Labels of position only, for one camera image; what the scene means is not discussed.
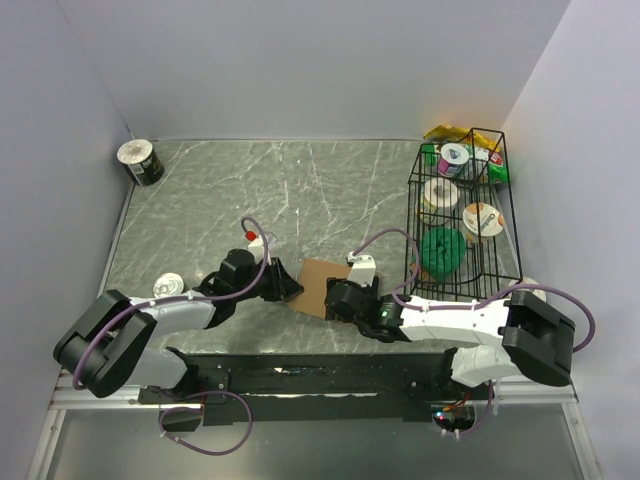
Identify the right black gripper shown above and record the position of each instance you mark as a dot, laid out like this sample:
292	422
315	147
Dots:
373	290

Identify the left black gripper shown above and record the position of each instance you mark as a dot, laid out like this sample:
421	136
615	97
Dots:
283	286

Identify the brown cardboard box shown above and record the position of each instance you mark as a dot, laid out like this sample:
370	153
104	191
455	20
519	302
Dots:
313	277

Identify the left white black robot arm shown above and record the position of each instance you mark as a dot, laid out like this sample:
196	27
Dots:
108	346

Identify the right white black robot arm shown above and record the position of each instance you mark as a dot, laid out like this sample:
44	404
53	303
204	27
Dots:
519	335

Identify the tin can brown label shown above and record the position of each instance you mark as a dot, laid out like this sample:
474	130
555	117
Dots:
169	284

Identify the Chobani yogurt cup in basket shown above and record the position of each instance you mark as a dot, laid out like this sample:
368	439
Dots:
482	222

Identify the blue white yogurt cup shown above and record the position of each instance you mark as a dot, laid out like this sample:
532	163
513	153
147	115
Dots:
453	158

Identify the green snack bag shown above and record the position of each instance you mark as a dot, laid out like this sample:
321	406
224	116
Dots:
486	171

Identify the yellow snack bag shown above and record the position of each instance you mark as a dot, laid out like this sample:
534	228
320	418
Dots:
446	133

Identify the red white package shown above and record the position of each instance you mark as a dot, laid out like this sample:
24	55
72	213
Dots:
496	159

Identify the green black chips can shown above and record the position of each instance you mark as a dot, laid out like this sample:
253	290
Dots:
140	160

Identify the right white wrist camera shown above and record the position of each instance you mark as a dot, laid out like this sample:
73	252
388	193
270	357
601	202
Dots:
362	269

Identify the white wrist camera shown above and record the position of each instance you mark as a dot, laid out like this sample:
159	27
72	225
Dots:
256	245
362	269

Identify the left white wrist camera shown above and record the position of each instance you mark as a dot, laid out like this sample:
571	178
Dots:
256	245

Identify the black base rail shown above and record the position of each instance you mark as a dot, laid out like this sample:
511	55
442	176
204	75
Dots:
299	387

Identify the black wire basket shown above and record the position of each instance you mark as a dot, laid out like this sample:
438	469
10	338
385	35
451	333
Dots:
488	267

